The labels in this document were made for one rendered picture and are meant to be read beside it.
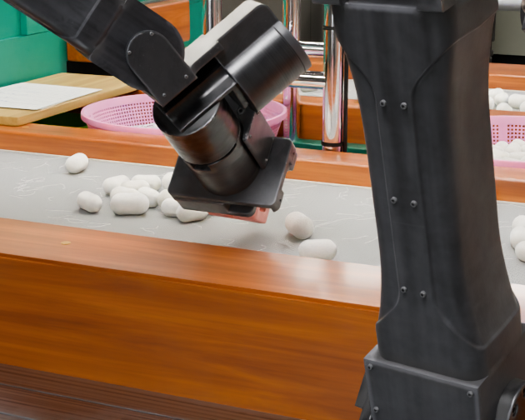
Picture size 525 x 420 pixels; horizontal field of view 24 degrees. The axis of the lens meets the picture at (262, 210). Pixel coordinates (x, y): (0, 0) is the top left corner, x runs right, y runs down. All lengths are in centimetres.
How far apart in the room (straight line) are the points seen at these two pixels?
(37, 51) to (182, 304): 95
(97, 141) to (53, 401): 53
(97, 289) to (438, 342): 41
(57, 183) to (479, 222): 80
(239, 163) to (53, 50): 89
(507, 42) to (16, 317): 628
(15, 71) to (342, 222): 75
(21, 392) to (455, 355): 46
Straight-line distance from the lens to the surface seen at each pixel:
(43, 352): 101
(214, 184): 102
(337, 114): 136
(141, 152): 140
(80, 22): 91
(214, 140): 96
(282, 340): 90
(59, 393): 97
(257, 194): 102
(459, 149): 56
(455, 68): 54
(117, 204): 118
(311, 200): 124
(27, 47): 180
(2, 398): 97
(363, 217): 118
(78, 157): 136
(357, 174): 129
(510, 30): 716
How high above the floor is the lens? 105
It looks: 15 degrees down
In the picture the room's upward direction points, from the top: straight up
